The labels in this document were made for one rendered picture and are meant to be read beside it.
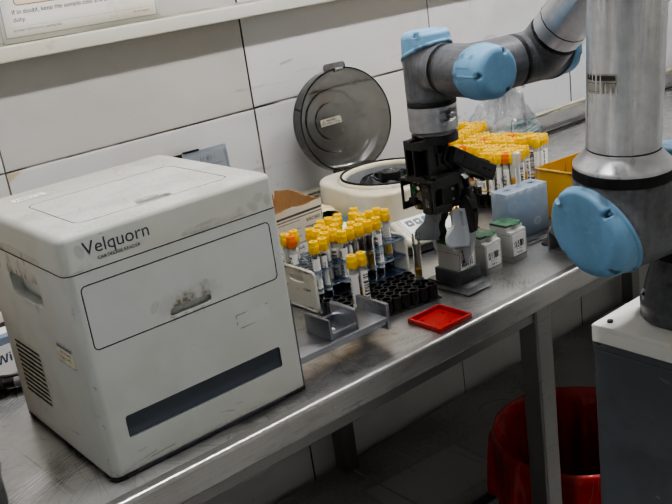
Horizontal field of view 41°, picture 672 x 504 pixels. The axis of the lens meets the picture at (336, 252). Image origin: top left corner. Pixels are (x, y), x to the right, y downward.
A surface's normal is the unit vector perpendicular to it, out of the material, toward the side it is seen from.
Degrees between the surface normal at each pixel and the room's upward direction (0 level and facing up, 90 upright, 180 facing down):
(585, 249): 98
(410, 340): 0
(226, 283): 90
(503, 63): 90
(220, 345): 90
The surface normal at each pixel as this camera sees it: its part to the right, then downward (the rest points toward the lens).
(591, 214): -0.83, 0.40
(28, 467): -0.14, -0.94
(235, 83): 0.63, 0.17
